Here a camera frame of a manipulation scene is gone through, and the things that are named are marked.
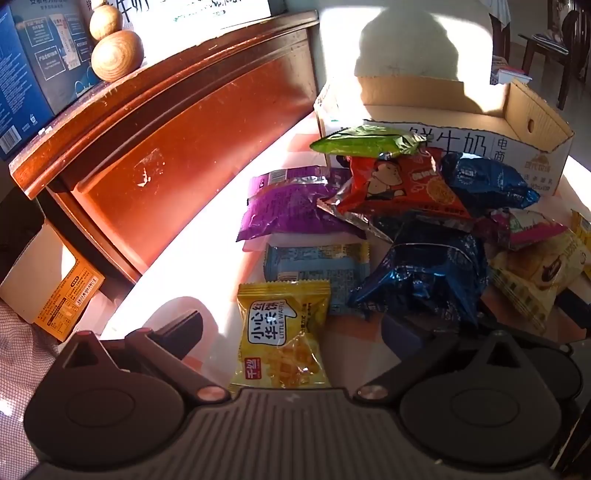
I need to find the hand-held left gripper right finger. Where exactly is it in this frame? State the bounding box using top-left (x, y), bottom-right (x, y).
top-left (355, 314), bottom-right (573, 402)

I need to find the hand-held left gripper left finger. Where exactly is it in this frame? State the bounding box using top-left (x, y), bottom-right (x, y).
top-left (55, 310), bottom-right (232, 408)

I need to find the large blue snack packet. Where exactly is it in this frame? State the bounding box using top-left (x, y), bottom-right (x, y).
top-left (347, 222), bottom-right (490, 324)

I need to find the yellow waffle snack packet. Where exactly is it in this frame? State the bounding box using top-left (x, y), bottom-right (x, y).
top-left (229, 280), bottom-right (332, 391)

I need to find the light blue snack packet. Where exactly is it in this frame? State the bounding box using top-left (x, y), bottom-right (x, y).
top-left (264, 242), bottom-right (372, 317)

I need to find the red snack packet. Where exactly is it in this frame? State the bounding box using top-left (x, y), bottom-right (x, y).
top-left (318, 150), bottom-right (474, 241)

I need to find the pale yellow pastry packet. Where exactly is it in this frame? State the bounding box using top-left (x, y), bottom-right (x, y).
top-left (489, 231), bottom-right (591, 335)

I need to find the purple snack packet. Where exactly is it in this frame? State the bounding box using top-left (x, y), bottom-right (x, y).
top-left (236, 166), bottom-right (368, 243)

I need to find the pink snack packet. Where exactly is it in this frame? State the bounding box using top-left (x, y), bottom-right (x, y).
top-left (480, 208), bottom-right (568, 252)

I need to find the small blue snack packet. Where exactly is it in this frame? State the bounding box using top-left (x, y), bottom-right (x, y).
top-left (441, 152), bottom-right (541, 217)

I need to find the green snack packet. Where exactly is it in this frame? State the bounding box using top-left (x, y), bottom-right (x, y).
top-left (309, 124), bottom-right (428, 158)

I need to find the small yellow striped packet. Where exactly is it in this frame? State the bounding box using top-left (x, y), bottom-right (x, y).
top-left (570, 209), bottom-right (591, 250)

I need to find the cardboard box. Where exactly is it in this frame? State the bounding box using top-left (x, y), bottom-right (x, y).
top-left (314, 76), bottom-right (575, 197)

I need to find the orange and white box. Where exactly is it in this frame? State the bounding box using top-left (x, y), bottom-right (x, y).
top-left (0, 222), bottom-right (106, 342)

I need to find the pink checked cloth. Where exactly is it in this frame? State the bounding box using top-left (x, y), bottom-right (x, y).
top-left (0, 300), bottom-right (61, 462)

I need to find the red wooden headboard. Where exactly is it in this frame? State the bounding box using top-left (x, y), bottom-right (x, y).
top-left (9, 10), bottom-right (324, 284)

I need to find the white perforated plastic basket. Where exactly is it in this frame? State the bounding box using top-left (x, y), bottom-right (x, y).
top-left (490, 55), bottom-right (532, 86)

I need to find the wooden gourd ornament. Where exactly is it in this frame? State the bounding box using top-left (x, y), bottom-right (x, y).
top-left (89, 4), bottom-right (145, 84)

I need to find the blue printed carton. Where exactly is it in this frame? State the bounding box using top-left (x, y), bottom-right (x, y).
top-left (0, 0), bottom-right (102, 160)

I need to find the dark wooden chair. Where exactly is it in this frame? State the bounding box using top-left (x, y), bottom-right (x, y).
top-left (519, 0), bottom-right (591, 112)

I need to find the striped seat cushion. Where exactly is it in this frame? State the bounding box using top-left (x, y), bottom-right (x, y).
top-left (531, 31), bottom-right (570, 55)

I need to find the table with white cloth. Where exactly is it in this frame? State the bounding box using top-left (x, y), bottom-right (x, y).
top-left (480, 0), bottom-right (513, 65)

